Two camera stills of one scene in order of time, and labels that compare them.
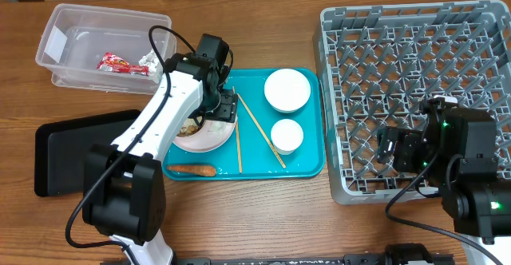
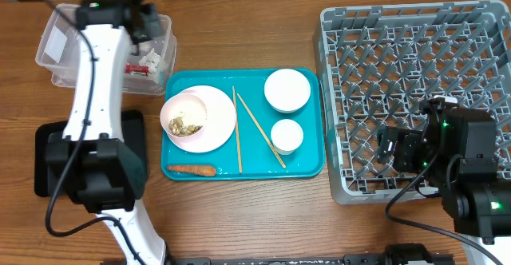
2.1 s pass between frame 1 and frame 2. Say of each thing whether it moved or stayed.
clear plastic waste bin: stayed
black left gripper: moved
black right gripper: stayed
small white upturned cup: stayed
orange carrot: stayed
